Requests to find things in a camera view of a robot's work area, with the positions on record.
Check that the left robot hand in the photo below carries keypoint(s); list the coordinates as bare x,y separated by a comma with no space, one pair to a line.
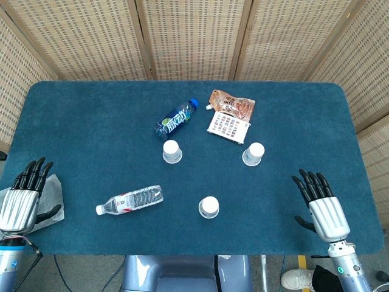
21,207

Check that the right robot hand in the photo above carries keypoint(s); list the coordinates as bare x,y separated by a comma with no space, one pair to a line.
329,216

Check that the white paper cup dark flower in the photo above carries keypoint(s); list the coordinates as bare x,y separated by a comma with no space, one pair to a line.
208,207

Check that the white paper cup blue flower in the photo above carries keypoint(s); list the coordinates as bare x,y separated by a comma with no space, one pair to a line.
253,153
171,150

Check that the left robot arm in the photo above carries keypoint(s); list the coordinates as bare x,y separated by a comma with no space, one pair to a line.
9,261

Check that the black trouser leg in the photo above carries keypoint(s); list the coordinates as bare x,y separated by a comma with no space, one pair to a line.
325,278

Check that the white sneaker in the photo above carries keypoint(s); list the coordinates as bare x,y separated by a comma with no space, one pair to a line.
294,278

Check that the bamboo screen panel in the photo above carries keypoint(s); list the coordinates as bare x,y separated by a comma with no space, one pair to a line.
288,39
364,76
377,158
194,39
18,91
85,39

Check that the white metal pole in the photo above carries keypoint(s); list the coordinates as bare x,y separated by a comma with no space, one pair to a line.
263,273

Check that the clear water bottle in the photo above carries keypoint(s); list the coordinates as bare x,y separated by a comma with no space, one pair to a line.
133,200

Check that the white patterned card box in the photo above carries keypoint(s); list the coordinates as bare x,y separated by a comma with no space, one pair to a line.
228,126

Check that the orange spout pouch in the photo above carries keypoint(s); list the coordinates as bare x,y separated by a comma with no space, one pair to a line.
234,105

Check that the grey-blue robot torso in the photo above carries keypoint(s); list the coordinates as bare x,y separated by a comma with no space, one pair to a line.
182,273

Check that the blue drink bottle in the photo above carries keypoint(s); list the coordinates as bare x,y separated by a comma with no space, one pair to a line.
174,121

